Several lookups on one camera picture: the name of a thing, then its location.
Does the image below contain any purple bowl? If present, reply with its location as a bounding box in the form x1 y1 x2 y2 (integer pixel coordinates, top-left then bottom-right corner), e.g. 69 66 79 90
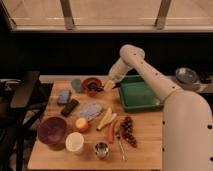
37 117 67 145

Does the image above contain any blue grey cloth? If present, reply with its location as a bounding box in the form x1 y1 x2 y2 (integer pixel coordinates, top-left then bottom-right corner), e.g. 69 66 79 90
77 102 102 121

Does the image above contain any grey blue plate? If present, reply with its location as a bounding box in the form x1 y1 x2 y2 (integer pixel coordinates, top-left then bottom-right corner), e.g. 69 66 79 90
175 67 198 84

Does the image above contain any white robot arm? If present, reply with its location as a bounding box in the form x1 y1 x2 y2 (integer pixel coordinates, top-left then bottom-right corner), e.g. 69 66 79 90
108 44 213 171

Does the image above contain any green plastic tray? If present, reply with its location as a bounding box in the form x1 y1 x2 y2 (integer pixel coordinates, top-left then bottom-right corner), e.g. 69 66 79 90
118 75 163 112

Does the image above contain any blue cup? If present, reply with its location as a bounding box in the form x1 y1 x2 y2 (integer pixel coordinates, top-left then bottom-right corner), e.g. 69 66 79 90
71 79 83 93

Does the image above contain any small metal cup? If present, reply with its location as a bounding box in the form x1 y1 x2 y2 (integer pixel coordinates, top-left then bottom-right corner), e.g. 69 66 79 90
94 142 109 159

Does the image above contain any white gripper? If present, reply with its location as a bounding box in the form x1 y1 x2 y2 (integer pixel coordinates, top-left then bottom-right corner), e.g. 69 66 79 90
104 58 131 91

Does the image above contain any orange carrot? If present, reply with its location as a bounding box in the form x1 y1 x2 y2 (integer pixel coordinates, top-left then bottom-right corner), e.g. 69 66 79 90
107 120 117 144

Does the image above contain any blue sponge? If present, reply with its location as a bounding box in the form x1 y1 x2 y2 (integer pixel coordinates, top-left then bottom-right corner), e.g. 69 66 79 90
57 90 71 105

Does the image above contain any red yellow apple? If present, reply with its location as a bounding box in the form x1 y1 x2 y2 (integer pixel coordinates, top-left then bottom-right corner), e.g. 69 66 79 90
75 118 89 132

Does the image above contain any silver fork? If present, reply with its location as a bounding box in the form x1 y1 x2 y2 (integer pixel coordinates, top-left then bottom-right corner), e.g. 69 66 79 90
115 133 127 161

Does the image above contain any black chair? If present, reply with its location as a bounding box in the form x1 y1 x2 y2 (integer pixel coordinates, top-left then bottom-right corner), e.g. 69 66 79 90
0 71 50 171

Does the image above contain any black rectangular block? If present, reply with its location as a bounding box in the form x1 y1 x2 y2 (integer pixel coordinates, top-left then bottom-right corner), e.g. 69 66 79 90
61 99 79 117

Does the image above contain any white cup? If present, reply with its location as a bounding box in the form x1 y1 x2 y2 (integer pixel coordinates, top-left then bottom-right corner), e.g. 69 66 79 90
65 132 84 154

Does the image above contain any red bowl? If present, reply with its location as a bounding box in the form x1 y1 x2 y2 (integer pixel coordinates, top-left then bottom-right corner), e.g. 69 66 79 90
82 77 103 97

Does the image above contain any bunch of dark grapes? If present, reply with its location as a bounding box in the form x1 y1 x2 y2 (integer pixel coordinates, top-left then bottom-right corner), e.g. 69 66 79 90
120 116 137 148

